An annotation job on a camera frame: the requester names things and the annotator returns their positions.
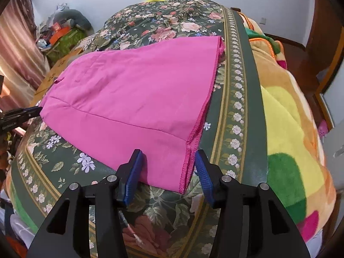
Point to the pink pants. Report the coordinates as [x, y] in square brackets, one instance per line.
[129, 96]

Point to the colourful fleece blanket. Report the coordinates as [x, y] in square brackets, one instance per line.
[290, 129]

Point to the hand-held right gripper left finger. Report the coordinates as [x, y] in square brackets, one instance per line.
[133, 176]

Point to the floral green bed sheet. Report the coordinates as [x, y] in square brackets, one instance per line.
[161, 139]

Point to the white wall socket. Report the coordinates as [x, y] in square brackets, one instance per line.
[263, 20]

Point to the cardboard box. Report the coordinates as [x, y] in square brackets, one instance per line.
[57, 70]

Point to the pink curtain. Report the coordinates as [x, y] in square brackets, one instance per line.
[17, 43]

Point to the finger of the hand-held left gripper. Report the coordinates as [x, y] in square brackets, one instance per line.
[24, 113]

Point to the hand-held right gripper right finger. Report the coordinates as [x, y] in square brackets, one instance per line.
[203, 177]

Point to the pile of clutter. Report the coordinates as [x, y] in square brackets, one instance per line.
[57, 36]

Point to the grey plush toy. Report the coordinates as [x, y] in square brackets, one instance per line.
[78, 18]

